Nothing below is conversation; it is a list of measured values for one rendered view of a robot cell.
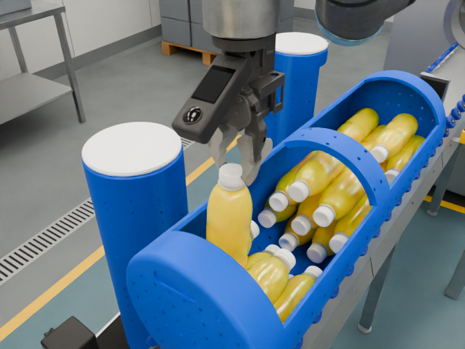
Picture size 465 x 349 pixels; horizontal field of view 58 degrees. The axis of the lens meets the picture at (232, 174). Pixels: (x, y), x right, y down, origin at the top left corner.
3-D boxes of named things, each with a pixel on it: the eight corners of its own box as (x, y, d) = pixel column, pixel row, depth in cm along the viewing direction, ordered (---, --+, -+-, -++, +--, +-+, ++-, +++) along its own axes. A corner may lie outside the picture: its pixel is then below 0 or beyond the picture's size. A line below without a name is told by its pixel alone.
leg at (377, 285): (373, 327, 190) (406, 224, 154) (367, 336, 187) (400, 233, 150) (360, 320, 193) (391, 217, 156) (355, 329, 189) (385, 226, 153)
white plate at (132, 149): (193, 127, 128) (194, 130, 129) (109, 117, 133) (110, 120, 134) (160, 180, 106) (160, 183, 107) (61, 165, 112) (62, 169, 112)
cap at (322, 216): (333, 209, 82) (329, 214, 81) (333, 225, 84) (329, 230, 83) (315, 204, 85) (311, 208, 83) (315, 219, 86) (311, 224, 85)
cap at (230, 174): (229, 188, 59) (230, 178, 58) (213, 176, 62) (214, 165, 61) (250, 181, 61) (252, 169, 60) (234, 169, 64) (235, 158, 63)
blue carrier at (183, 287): (439, 172, 120) (454, 74, 106) (269, 436, 64) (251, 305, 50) (346, 151, 137) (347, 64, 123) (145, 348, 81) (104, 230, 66)
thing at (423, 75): (439, 118, 156) (451, 78, 147) (435, 122, 153) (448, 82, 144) (412, 110, 161) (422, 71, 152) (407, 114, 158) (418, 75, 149)
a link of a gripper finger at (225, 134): (242, 160, 66) (252, 111, 60) (219, 178, 63) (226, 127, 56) (227, 151, 68) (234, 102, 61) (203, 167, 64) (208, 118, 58)
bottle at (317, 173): (329, 132, 96) (286, 169, 84) (358, 143, 93) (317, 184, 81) (324, 157, 101) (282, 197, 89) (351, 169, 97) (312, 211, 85)
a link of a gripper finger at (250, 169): (283, 174, 62) (276, 115, 58) (260, 194, 59) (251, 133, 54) (265, 169, 64) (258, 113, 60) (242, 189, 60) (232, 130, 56)
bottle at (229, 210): (220, 293, 67) (227, 196, 57) (196, 266, 71) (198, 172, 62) (254, 275, 71) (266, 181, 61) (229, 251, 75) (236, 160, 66)
